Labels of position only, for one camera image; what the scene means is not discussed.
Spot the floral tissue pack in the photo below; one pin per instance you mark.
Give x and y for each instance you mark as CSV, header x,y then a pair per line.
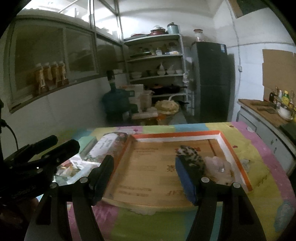
x,y
108,143

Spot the glass jar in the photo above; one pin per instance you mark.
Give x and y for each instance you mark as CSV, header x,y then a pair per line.
x,y
199,34

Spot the white shelf rack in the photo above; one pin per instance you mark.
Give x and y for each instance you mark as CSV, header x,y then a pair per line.
x,y
157,55

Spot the row of condiment bottles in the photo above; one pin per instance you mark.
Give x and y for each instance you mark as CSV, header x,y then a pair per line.
x,y
286,97

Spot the white bowl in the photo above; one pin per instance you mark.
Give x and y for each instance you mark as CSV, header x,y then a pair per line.
x,y
284,113

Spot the clear plastic container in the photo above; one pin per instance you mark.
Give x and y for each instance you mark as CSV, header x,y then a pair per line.
x,y
145,99

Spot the sliding glass window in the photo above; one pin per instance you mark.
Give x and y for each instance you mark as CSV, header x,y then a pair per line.
x,y
78,46

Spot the leopard print soft pouch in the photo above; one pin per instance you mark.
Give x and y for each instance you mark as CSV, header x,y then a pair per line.
x,y
193,155

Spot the green water jug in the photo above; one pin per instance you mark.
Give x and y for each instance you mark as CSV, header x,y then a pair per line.
x,y
115,99

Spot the cardboard wall sheets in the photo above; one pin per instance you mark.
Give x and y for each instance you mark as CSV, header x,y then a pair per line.
x,y
277,67

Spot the black frying pan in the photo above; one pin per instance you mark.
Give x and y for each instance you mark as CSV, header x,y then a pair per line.
x,y
166,89

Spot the kitchen counter cabinet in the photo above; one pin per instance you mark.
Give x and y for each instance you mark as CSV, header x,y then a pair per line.
x,y
261,120

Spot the dark refrigerator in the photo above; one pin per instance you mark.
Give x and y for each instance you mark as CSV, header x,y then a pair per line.
x,y
212,81

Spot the teal enamel pot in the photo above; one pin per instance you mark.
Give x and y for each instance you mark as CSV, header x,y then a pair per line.
x,y
173,28

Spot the pale green box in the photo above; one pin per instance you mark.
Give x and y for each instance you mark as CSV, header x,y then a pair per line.
x,y
87,142

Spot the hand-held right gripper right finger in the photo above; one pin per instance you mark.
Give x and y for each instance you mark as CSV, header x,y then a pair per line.
x,y
185,183

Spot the flat wooden box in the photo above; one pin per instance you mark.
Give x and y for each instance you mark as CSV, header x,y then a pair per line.
x,y
145,114

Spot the wall socket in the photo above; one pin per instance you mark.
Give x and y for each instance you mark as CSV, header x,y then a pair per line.
x,y
240,68

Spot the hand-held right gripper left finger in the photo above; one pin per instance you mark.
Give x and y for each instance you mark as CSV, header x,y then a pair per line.
x,y
99,190

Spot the orange-rimmed cardboard box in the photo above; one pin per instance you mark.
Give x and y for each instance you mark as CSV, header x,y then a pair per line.
x,y
150,166

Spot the red pot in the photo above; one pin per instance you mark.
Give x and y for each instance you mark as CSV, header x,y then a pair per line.
x,y
158,30

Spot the clear plastic bag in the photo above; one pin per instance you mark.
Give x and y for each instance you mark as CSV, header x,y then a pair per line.
x,y
219,166

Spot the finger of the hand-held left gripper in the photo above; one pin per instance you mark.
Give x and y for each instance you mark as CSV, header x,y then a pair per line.
x,y
44,141
67,148

